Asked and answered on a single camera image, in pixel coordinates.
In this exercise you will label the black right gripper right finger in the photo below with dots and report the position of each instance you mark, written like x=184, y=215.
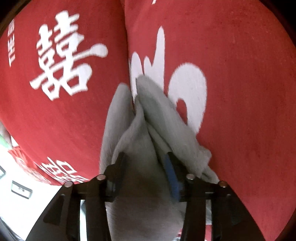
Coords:
x=176, y=173

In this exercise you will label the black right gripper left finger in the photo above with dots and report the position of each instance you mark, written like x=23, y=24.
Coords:
x=114, y=175

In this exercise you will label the grey knit small garment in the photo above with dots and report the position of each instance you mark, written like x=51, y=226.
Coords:
x=145, y=128

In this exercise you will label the red blanket with white lettering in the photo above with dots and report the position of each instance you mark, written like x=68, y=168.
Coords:
x=228, y=68

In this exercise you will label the white wall switch plate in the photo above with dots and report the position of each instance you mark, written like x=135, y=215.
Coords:
x=21, y=190

